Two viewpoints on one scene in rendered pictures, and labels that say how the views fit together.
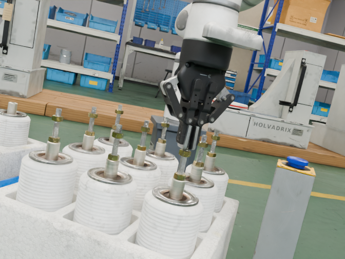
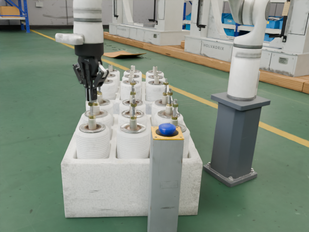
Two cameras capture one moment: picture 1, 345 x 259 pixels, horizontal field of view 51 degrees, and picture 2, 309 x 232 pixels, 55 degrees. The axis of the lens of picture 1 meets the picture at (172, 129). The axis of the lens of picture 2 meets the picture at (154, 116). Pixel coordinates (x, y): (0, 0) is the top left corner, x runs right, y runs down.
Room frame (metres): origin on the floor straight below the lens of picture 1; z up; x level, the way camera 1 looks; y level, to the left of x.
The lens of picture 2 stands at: (0.42, -0.82, 0.59)
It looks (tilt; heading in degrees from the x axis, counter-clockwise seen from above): 20 degrees down; 68
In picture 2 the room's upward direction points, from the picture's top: 2 degrees clockwise
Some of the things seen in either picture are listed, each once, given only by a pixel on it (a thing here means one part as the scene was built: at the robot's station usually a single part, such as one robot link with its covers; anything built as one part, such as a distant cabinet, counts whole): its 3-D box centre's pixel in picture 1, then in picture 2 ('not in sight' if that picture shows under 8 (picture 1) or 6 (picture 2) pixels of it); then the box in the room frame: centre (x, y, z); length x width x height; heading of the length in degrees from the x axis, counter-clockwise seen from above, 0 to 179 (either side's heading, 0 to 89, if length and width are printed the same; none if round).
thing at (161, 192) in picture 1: (175, 196); (92, 127); (0.55, -0.03, 0.25); 0.08 x 0.08 x 0.01
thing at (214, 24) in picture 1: (219, 22); (82, 29); (0.53, -0.03, 0.52); 0.11 x 0.09 x 0.06; 29
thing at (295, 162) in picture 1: (296, 163); (167, 130); (0.69, -0.25, 0.32); 0.04 x 0.04 x 0.02
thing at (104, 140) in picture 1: (113, 142); (164, 103); (0.84, 0.13, 0.25); 0.08 x 0.08 x 0.01
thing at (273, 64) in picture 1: (274, 63); not in sight; (5.77, -1.35, 0.90); 0.50 x 0.38 x 0.21; 13
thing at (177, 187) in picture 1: (176, 188); (92, 123); (0.55, -0.03, 0.26); 0.02 x 0.02 x 0.03
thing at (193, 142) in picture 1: (191, 136); (92, 95); (0.55, -0.03, 0.35); 0.02 x 0.01 x 0.04; 29
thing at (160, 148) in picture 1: (159, 149); (168, 110); (0.81, 0.02, 0.26); 0.02 x 0.02 x 0.03
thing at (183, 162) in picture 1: (181, 165); (91, 110); (0.55, -0.03, 0.30); 0.01 x 0.01 x 0.08
